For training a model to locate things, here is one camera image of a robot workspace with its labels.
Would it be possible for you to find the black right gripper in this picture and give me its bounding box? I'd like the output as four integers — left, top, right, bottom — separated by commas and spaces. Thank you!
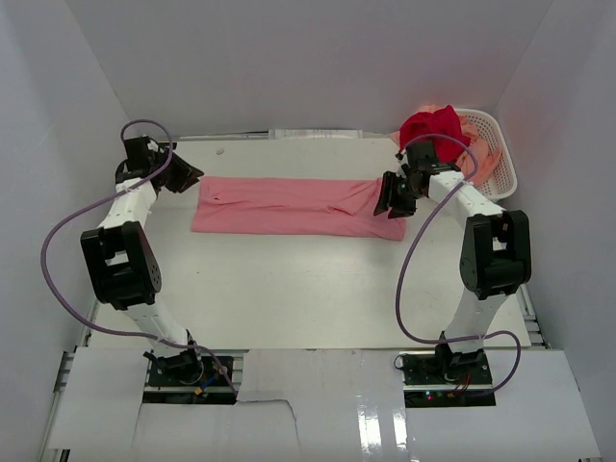
373, 171, 424, 219

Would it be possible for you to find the pink t-shirt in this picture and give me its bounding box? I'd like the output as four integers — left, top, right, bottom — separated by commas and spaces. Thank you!
192, 176, 406, 242

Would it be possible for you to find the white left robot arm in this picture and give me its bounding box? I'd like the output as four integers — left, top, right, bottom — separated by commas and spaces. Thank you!
80, 137, 204, 384

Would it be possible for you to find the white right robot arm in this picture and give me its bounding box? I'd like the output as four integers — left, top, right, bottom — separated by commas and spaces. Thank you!
373, 134, 531, 384

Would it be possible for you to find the red t-shirt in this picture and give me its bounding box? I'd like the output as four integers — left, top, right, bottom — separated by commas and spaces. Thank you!
398, 105, 472, 163

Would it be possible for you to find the white paper label sheet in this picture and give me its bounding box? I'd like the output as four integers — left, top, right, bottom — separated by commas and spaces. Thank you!
268, 129, 363, 141

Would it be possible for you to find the white plastic laundry basket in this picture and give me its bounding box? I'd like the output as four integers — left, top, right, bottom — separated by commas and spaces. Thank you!
455, 108, 518, 202

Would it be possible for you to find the white cardboard front cover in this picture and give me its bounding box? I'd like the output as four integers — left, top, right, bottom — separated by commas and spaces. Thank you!
48, 347, 601, 461

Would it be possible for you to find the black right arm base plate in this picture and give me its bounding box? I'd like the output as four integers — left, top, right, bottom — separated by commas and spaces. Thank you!
394, 349, 493, 392

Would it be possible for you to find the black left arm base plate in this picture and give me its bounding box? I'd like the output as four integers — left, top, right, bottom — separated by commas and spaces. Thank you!
143, 351, 234, 391

